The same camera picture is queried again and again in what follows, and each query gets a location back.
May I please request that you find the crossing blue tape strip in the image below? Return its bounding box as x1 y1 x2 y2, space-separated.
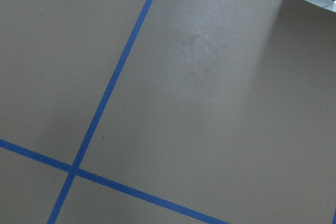
47 0 153 224

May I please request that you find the long blue tape strip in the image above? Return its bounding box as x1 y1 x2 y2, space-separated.
1 140 225 223

